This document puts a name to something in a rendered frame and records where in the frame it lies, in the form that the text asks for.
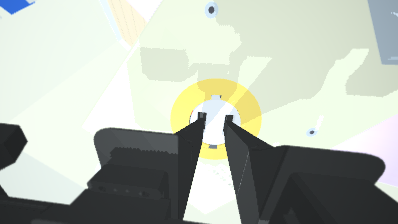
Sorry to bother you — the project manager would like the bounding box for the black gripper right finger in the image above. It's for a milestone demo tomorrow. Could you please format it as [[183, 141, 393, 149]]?
[[224, 120, 386, 224]]

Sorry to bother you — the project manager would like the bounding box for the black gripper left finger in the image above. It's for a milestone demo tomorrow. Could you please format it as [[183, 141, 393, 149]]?
[[93, 118, 205, 220]]

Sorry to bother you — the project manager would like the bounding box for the white cylinder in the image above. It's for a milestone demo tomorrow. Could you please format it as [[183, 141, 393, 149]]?
[[190, 95, 241, 145]]

